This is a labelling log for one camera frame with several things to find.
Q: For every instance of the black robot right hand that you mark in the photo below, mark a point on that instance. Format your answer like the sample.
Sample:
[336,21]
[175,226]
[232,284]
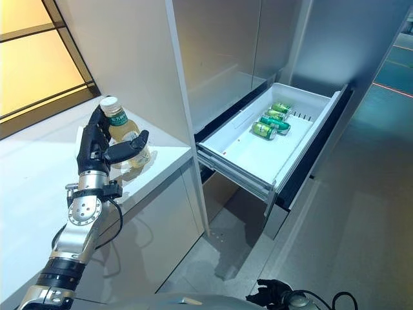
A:
[271,294]

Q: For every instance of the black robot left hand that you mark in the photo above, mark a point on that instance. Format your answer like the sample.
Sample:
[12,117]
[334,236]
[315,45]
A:
[93,151]

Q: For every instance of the clear yellow tea bottle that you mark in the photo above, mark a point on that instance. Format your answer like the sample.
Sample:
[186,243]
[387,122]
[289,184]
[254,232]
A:
[124,127]

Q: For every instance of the fridge drawer with white tub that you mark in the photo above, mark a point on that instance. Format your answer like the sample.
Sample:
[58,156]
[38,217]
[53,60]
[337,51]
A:
[251,151]

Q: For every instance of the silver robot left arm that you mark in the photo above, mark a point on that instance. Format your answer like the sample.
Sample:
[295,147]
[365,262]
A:
[82,210]

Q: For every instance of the beige closed fridge drawer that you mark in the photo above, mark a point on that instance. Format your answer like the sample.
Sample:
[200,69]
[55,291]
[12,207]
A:
[222,193]

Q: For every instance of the beige steel fridge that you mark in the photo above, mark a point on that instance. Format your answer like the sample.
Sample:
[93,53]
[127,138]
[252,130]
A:
[219,48]

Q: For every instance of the silver grey robot torso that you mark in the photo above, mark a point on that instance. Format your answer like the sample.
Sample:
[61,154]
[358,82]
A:
[193,305]

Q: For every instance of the white tall side panel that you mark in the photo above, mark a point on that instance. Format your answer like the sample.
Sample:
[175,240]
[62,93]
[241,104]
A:
[129,48]

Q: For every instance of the dark framed window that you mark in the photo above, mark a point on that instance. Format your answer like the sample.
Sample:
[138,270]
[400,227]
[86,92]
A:
[26,64]

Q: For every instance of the green drink can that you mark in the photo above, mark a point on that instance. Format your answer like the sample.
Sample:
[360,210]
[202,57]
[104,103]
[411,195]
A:
[264,130]
[277,115]
[281,107]
[276,125]

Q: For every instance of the tall silver cabinet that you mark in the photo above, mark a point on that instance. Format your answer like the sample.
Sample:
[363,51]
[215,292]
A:
[338,38]

